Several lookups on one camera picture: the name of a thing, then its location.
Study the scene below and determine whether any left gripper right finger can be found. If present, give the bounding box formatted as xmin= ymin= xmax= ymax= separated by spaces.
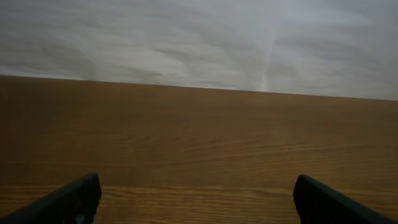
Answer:
xmin=292 ymin=174 xmax=398 ymax=224

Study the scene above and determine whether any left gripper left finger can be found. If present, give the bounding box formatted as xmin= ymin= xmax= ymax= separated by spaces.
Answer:
xmin=0 ymin=172 xmax=103 ymax=224

